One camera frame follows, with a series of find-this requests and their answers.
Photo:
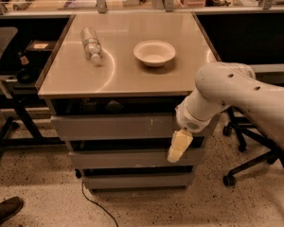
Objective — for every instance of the black round object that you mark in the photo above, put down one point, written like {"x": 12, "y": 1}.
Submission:
{"x": 27, "y": 75}

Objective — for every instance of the grey bottom drawer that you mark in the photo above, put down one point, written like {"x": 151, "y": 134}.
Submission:
{"x": 138, "y": 177}

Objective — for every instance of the black office chair right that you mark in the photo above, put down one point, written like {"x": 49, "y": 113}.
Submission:
{"x": 239, "y": 123}

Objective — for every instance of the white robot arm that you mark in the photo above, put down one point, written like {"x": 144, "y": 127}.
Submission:
{"x": 218, "y": 86}

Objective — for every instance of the grey top drawer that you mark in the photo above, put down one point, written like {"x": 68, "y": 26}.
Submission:
{"x": 141, "y": 118}

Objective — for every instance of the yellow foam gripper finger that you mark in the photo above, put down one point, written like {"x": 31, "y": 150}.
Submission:
{"x": 180, "y": 141}

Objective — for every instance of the black box with label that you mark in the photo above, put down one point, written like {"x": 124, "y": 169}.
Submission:
{"x": 36, "y": 45}

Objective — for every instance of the clear plastic water bottle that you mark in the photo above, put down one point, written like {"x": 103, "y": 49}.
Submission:
{"x": 91, "y": 44}

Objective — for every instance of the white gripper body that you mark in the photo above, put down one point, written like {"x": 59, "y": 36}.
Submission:
{"x": 188, "y": 121}

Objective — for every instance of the grey drawer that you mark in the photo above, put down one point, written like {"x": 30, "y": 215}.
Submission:
{"x": 132, "y": 153}
{"x": 141, "y": 118}
{"x": 138, "y": 177}

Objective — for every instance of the grey middle drawer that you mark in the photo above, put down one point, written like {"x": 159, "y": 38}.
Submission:
{"x": 132, "y": 153}

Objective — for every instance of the dark shoe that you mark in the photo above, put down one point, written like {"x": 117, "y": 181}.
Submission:
{"x": 9, "y": 208}

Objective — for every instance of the grey drawer cabinet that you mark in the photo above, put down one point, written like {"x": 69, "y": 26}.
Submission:
{"x": 70, "y": 75}

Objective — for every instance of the white bowl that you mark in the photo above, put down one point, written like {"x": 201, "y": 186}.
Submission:
{"x": 154, "y": 53}

